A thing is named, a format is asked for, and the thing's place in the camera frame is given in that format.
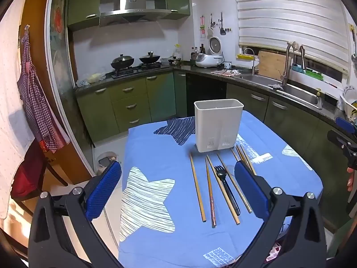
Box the long light wooden chopstick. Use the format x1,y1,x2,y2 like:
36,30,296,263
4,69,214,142
206,155,240,225

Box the black plastic fork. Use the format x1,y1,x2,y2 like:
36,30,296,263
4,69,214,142
215,165,240,216

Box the reddish brown chopstick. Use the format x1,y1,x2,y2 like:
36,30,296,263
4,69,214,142
205,159,217,228

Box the chrome kitchen faucet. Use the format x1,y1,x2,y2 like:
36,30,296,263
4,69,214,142
281,41,306,86

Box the green lower kitchen cabinets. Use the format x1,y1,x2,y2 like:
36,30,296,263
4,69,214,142
75,67,349,231

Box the person's right hand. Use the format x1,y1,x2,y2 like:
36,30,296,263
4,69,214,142
347,167,355,192

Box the white dish rack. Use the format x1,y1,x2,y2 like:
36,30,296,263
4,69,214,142
340,85,357,124

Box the stainless steel sink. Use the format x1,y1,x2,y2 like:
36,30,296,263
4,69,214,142
239,74,322,109

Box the blue star-pattern tablecloth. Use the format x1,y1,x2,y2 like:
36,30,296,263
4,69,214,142
118,109,324,268

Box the white plastic utensil holder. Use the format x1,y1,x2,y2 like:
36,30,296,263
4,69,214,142
194,99,244,153

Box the checkered red apron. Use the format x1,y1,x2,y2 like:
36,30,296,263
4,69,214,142
17,25,70,153

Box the wooden cutting board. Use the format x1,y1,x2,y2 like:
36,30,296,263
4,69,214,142
258,50,286,81

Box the black gas stove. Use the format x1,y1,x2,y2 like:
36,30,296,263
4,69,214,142
108,62,162,79

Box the black wok with lid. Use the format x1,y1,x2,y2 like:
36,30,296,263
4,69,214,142
139,51,160,64
111,54,134,70

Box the white rice cooker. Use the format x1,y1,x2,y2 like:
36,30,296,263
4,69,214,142
195,36,224,68

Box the white window blind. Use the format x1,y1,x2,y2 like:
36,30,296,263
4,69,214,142
236,0,351,74

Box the stainless range hood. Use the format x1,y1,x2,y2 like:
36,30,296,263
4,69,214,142
99,0,171,27

